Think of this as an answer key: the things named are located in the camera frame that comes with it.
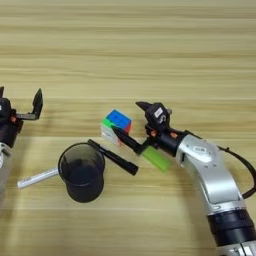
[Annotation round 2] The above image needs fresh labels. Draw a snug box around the right gripper labelled black box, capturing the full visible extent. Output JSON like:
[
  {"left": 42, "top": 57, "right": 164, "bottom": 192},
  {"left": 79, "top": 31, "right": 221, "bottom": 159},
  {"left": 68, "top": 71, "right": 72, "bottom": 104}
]
[{"left": 145, "top": 103, "right": 173, "bottom": 132}]

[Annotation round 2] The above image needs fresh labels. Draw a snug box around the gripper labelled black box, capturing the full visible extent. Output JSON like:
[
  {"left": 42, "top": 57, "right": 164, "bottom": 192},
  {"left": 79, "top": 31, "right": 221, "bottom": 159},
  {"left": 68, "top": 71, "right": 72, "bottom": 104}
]
[
  {"left": 0, "top": 98, "right": 12, "bottom": 116},
  {"left": 145, "top": 103, "right": 173, "bottom": 132}
]

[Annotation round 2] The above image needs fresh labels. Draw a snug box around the green rectangular block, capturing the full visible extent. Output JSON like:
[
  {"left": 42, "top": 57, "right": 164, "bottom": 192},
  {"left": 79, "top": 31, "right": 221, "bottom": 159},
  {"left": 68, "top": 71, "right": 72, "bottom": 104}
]
[{"left": 141, "top": 145, "right": 173, "bottom": 173}]

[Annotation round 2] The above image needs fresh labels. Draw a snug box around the black round cup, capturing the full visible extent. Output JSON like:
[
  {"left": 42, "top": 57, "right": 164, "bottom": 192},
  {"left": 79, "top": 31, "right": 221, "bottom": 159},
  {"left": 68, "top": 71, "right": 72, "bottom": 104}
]
[{"left": 58, "top": 142, "right": 106, "bottom": 204}]

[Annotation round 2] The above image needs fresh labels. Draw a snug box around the black marker pen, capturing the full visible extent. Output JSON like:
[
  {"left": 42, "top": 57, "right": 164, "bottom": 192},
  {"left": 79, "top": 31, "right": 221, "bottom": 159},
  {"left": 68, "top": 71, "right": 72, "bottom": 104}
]
[{"left": 87, "top": 139, "right": 139, "bottom": 176}]

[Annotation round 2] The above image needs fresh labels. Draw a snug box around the left gripper labelled black box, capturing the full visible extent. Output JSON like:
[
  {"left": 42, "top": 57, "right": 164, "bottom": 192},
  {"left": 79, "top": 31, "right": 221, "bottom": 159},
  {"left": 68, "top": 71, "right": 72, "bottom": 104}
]
[{"left": 0, "top": 98, "right": 12, "bottom": 116}]

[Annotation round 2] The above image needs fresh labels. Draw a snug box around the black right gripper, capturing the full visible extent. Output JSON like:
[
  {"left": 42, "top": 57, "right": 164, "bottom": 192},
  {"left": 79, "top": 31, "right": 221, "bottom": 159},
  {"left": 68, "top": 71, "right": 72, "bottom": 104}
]
[{"left": 112, "top": 101, "right": 186, "bottom": 158}]

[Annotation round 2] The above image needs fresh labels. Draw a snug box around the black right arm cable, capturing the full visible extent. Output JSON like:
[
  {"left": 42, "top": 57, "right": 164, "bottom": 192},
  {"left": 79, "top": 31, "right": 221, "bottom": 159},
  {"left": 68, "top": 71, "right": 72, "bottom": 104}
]
[{"left": 218, "top": 145, "right": 256, "bottom": 200}]

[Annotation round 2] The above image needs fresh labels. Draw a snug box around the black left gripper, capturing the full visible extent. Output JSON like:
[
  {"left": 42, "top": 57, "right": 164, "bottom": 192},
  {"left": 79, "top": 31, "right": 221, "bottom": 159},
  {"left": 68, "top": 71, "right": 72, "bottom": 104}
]
[{"left": 0, "top": 86, "right": 44, "bottom": 148}]

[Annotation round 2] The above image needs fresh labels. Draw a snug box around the multicoloured puzzle cube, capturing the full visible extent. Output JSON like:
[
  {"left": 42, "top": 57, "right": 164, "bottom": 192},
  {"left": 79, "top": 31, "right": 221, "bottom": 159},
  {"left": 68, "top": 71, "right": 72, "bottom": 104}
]
[{"left": 100, "top": 109, "right": 133, "bottom": 146}]

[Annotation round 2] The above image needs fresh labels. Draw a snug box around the white pen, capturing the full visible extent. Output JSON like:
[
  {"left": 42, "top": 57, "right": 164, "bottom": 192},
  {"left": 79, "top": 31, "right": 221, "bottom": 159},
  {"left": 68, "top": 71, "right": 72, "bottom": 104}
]
[{"left": 16, "top": 167, "right": 60, "bottom": 190}]

